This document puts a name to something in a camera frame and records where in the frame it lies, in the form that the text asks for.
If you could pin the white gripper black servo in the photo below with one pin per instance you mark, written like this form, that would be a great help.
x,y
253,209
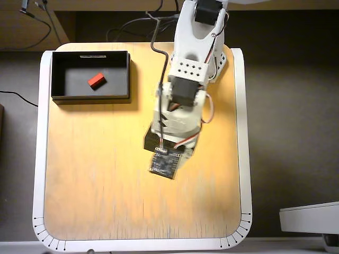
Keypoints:
x,y
152,141

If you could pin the red lego block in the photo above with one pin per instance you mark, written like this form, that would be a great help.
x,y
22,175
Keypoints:
x,y
96,81

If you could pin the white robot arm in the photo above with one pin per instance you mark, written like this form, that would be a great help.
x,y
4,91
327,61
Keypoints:
x,y
185,39

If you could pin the black rectangular bin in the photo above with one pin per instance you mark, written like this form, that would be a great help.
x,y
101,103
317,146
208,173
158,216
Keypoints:
x,y
74,82

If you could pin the white label strip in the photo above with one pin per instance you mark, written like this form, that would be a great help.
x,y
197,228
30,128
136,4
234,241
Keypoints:
x,y
92,56

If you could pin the small grey knob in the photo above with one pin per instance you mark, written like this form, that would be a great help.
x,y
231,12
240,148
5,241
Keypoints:
x,y
91,251

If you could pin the white flat device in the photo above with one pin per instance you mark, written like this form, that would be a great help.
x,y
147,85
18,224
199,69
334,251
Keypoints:
x,y
310,218

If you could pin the dark brown box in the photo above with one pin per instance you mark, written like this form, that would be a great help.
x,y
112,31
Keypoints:
x,y
1,121

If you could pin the wooden desk furniture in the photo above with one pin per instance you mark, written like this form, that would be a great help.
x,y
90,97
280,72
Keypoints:
x,y
10,26

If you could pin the gripper camera circuit board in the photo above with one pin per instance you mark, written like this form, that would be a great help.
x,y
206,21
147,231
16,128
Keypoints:
x,y
164,164

